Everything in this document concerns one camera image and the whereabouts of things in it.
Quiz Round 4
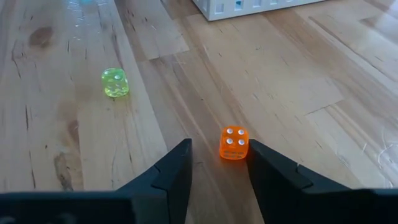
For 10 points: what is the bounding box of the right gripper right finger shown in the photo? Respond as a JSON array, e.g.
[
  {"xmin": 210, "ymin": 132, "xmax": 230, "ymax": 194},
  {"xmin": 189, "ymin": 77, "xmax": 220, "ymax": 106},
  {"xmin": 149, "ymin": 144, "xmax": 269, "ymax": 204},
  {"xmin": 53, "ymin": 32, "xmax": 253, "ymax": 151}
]
[{"xmin": 247, "ymin": 139, "xmax": 374, "ymax": 224}]

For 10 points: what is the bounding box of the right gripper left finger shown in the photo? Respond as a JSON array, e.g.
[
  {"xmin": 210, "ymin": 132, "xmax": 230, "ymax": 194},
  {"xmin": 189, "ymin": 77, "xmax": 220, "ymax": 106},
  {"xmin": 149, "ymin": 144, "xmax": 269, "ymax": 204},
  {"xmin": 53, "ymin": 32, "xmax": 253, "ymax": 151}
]
[{"xmin": 116, "ymin": 139, "xmax": 193, "ymax": 224}]

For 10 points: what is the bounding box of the small orange translucent die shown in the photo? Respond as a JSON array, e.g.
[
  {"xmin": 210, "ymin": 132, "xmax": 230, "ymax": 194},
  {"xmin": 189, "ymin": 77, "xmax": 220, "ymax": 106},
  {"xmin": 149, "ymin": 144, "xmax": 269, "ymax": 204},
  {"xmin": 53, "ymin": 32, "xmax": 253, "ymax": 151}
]
[{"xmin": 219, "ymin": 125, "xmax": 250, "ymax": 161}]

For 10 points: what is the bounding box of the small green translucent die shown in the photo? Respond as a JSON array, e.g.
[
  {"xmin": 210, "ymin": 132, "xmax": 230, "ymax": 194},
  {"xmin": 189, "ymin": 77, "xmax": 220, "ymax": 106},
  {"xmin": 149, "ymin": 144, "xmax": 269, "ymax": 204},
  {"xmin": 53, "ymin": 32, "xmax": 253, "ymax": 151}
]
[{"xmin": 101, "ymin": 67, "xmax": 130, "ymax": 98}]

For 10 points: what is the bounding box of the white perforated basket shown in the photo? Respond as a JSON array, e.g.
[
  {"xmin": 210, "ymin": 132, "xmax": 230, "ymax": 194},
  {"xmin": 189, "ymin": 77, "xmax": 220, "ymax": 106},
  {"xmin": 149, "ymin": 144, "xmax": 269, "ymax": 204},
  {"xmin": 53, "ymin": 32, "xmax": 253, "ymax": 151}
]
[{"xmin": 192, "ymin": 0, "xmax": 326, "ymax": 22}]

